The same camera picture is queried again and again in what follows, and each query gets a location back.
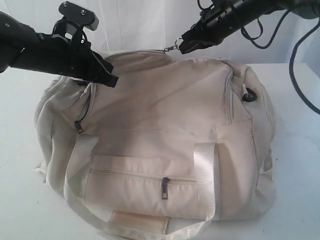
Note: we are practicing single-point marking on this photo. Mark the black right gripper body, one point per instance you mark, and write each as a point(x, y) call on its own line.
point(224, 17)

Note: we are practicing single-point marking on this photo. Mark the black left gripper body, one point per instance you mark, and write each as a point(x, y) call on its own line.
point(56, 56)

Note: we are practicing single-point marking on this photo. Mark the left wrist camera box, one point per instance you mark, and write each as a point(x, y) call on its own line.
point(79, 15)

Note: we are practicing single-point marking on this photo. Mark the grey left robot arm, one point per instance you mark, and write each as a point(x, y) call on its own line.
point(16, 41)

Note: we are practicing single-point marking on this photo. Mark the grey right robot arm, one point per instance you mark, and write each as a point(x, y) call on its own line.
point(306, 9)

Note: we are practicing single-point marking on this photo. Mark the cream fabric duffel bag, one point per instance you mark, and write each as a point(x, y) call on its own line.
point(174, 146)

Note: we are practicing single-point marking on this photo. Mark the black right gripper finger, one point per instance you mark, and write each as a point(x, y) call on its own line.
point(194, 39)

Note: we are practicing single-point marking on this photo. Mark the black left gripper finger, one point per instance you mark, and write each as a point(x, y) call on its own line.
point(103, 74)

